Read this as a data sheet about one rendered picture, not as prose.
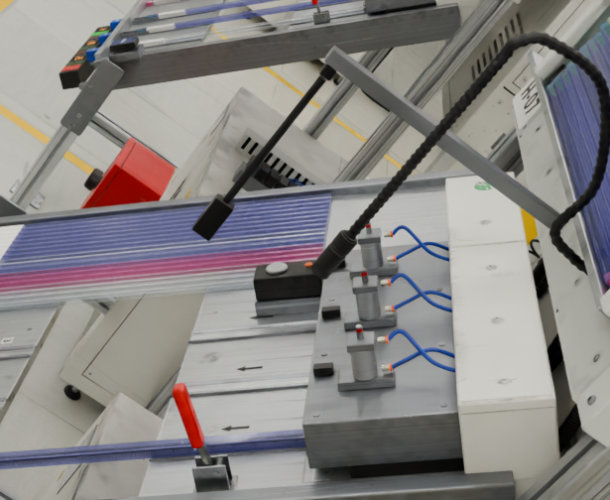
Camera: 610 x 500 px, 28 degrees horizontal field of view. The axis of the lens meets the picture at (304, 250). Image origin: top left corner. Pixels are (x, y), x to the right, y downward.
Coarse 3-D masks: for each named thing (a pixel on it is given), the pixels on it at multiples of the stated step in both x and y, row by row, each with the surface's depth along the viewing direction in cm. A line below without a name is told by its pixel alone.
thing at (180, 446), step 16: (272, 432) 115; (288, 432) 114; (48, 448) 118; (64, 448) 117; (80, 448) 117; (96, 448) 117; (112, 448) 116; (128, 448) 116; (144, 448) 115; (160, 448) 115; (176, 448) 115; (192, 448) 115; (208, 448) 115; (224, 448) 115; (240, 448) 114; (256, 448) 114; (272, 448) 114; (0, 464) 117; (16, 464) 117; (32, 464) 117; (48, 464) 117; (64, 464) 117
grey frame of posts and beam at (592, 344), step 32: (512, 128) 166; (544, 128) 145; (512, 160) 166; (544, 160) 138; (544, 192) 132; (544, 256) 121; (576, 288) 110; (576, 320) 106; (608, 320) 101; (576, 352) 103; (608, 352) 98; (576, 384) 99; (608, 384) 95; (608, 416) 94; (576, 448) 99; (608, 448) 96; (544, 480) 101; (576, 480) 97
